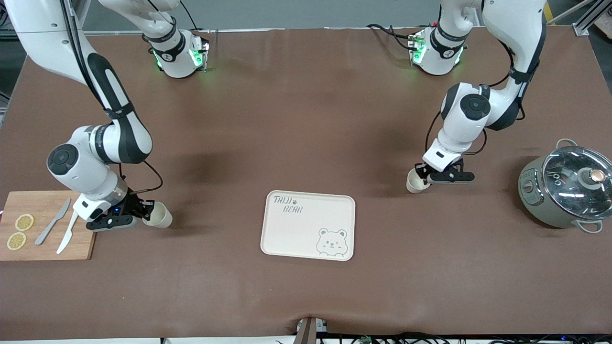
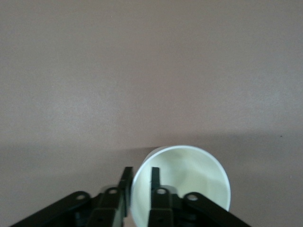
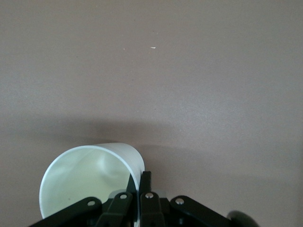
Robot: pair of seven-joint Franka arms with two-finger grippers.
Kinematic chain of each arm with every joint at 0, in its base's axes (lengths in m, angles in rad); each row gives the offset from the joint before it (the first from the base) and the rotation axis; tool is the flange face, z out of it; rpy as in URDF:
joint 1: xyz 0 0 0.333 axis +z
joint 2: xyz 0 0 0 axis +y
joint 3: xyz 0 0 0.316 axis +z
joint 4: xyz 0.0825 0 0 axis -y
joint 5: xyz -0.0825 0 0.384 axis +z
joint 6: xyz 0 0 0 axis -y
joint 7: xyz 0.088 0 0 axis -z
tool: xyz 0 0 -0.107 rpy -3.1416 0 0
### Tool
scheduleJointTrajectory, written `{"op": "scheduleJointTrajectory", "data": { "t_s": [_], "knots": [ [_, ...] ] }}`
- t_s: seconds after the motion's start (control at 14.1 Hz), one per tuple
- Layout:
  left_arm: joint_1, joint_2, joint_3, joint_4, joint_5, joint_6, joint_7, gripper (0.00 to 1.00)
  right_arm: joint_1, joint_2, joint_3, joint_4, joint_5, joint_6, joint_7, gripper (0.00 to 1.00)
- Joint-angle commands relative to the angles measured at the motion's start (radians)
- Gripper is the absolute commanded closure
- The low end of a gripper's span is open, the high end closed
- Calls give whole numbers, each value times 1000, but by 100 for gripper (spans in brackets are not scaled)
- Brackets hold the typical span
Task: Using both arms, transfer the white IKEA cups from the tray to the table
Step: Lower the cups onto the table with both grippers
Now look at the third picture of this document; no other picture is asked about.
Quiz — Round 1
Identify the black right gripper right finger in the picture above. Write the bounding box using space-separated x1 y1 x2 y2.
139 170 237 227

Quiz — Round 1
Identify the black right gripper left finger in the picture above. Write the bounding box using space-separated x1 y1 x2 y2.
28 174 138 227

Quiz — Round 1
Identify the brown table cover sheet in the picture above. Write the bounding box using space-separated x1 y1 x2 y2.
0 0 303 227

